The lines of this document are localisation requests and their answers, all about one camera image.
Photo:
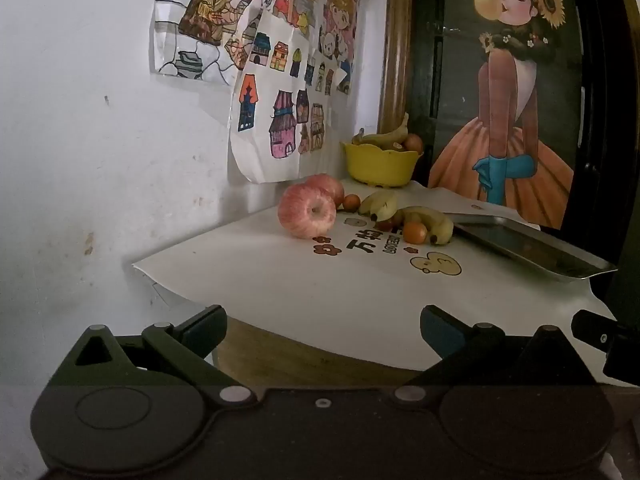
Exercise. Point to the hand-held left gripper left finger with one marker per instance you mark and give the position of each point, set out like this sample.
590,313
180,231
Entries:
202,330

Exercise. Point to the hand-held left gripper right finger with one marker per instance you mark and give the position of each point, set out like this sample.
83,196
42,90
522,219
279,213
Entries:
440,332

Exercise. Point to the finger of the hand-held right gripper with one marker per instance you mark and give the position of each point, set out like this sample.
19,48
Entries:
592,330

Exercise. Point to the metal tray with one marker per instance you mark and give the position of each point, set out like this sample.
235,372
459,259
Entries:
525,245

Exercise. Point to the small orange with stem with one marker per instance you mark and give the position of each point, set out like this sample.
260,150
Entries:
351,202

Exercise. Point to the red apple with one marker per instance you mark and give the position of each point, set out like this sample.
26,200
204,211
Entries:
330,187
305,210

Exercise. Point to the white printed table mat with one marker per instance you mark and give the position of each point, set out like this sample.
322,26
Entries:
300,280

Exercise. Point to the yellow plastic bowl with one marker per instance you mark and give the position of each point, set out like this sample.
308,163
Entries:
377,167

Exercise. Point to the coloured houses drawing paper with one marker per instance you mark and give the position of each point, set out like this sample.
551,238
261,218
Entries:
260,150

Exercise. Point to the reddish orange round fruit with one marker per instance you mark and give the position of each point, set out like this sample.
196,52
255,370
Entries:
414,143

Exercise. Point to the greenish yellow banana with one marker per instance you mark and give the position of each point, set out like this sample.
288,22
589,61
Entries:
385,136

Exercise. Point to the coloured figure drawing paper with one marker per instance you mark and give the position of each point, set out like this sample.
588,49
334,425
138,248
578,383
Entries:
200,25

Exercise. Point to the orange dress girl wall poster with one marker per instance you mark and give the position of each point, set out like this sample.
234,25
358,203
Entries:
505,110

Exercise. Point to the brown wooden frame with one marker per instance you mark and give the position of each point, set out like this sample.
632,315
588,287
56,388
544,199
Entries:
397,35

